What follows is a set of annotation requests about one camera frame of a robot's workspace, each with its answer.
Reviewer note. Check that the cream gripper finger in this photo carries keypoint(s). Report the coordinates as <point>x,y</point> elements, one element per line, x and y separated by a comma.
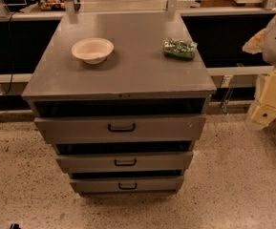
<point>263,116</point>
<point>255,43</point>

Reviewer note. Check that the grey top drawer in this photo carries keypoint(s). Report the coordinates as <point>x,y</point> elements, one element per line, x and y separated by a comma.
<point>116,129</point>

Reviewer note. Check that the grey drawer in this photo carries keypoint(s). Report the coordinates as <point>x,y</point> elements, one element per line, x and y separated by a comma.
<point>125,162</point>
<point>116,129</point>
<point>126,184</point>

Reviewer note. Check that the grey middle drawer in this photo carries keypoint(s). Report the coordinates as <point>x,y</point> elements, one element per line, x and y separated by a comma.
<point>125,162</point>

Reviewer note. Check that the grey bottom drawer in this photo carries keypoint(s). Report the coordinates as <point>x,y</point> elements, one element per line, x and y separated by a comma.
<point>126,184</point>

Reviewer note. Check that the grey metal drawer cabinet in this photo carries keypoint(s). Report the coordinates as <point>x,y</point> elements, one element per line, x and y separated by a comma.
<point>136,79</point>

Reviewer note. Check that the green snack bag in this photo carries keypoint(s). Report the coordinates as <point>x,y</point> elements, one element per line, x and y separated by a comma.
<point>179,48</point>

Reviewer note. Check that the white paper bowl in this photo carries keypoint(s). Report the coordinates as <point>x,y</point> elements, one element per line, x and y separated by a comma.
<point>92,50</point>

